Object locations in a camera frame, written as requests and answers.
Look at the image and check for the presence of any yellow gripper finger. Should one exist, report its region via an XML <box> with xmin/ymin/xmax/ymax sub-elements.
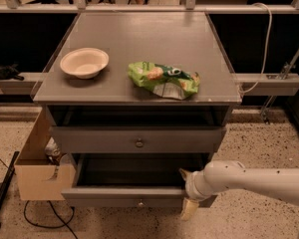
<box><xmin>180</xmin><ymin>198</ymin><xmax>199</xmax><ymax>221</ymax></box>
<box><xmin>178</xmin><ymin>168</ymin><xmax>191</xmax><ymax>181</ymax></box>

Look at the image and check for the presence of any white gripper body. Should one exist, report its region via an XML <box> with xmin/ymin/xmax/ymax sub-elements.
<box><xmin>185</xmin><ymin>170</ymin><xmax>215</xmax><ymax>201</ymax></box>

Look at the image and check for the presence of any grey drawer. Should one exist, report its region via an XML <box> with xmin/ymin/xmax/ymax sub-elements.
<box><xmin>62</xmin><ymin>153</ymin><xmax>208</xmax><ymax>208</ymax></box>
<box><xmin>50</xmin><ymin>126</ymin><xmax>225</xmax><ymax>153</ymax></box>

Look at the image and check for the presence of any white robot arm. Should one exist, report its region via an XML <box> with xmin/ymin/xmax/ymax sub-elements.
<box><xmin>179</xmin><ymin>160</ymin><xmax>299</xmax><ymax>239</ymax></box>

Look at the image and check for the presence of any grey drawer cabinet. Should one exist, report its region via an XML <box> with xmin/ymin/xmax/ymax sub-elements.
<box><xmin>33</xmin><ymin>11</ymin><xmax>242</xmax><ymax>202</ymax></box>

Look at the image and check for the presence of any grey top drawer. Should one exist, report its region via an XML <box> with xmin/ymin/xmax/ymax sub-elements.
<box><xmin>50</xmin><ymin>126</ymin><xmax>225</xmax><ymax>153</ymax></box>

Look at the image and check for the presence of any green chip bag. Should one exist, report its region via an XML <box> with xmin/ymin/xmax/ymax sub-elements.
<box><xmin>128</xmin><ymin>62</ymin><xmax>200</xmax><ymax>100</ymax></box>

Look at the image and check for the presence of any metal can in box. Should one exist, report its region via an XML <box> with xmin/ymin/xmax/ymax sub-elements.
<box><xmin>45</xmin><ymin>138</ymin><xmax>61</xmax><ymax>165</ymax></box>

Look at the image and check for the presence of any white paper bowl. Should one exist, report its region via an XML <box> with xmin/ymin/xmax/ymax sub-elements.
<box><xmin>60</xmin><ymin>48</ymin><xmax>109</xmax><ymax>79</ymax></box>

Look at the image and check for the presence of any wooden box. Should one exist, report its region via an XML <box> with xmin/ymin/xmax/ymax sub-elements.
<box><xmin>14</xmin><ymin>111</ymin><xmax>76</xmax><ymax>201</ymax></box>

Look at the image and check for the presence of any black bar on floor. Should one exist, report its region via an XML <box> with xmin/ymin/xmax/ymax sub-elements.
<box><xmin>0</xmin><ymin>150</ymin><xmax>21</xmax><ymax>232</ymax></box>

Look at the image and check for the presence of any black floor cable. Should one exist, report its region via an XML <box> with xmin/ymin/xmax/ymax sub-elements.
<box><xmin>23</xmin><ymin>199</ymin><xmax>80</xmax><ymax>239</ymax></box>

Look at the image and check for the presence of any white hanging cable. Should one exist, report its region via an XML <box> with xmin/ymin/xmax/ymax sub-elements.
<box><xmin>238</xmin><ymin>2</ymin><xmax>273</xmax><ymax>95</ymax></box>

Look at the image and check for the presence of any black object on rail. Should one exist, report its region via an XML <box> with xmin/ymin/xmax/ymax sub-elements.
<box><xmin>0</xmin><ymin>64</ymin><xmax>24</xmax><ymax>81</ymax></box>

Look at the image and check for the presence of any aluminium frame rail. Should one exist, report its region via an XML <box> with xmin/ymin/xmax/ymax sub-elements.
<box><xmin>0</xmin><ymin>0</ymin><xmax>299</xmax><ymax>14</ymax></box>

